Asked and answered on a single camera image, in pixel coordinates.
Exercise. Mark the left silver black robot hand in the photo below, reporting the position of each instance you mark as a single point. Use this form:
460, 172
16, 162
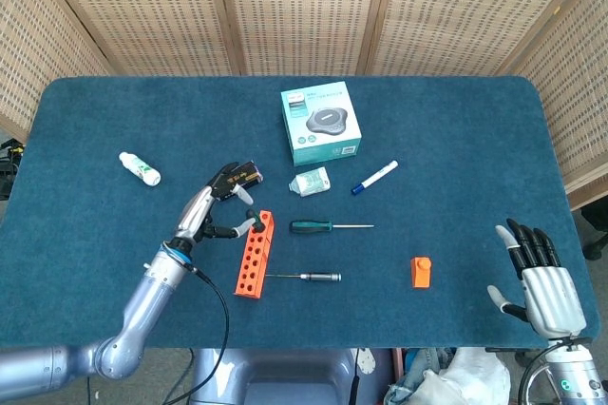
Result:
195, 210

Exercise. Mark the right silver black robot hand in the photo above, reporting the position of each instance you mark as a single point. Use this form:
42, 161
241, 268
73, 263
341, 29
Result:
551, 298

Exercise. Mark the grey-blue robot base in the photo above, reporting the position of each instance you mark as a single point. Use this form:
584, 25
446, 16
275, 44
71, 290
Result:
285, 376

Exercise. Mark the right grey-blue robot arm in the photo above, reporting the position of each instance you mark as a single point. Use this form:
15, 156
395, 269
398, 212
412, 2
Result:
575, 376

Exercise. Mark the orange drill bit holder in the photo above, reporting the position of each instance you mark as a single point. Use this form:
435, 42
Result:
247, 292

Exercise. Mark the black box with gold lettering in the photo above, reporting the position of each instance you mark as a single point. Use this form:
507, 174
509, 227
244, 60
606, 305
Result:
249, 172

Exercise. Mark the white bottle with green label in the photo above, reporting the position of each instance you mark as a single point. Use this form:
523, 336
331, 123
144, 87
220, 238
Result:
140, 168

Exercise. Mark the blue felt table mat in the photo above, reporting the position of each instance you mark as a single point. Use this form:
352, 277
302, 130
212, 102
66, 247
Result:
142, 115

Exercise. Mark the white crumpled cloth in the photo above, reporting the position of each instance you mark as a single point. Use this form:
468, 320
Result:
465, 376

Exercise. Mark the small tissue pack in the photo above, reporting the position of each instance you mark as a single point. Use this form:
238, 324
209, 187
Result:
309, 181

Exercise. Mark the orange block with knob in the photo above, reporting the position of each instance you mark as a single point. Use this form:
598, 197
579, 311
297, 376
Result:
421, 275

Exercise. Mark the teal speakerphone box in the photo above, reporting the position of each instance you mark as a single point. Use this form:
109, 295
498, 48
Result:
318, 120

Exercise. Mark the blue denim cloth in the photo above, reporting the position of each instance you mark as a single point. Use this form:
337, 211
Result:
404, 388

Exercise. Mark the white marker with blue cap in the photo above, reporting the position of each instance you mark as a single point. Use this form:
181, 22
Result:
375, 177

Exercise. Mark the black equipment with yellow tag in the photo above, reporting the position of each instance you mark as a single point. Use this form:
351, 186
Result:
7, 162

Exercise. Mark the white perforated plate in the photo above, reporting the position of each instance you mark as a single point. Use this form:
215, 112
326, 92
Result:
366, 363

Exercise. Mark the woven rattan folding screen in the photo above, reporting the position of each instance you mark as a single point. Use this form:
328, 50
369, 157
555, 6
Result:
304, 10

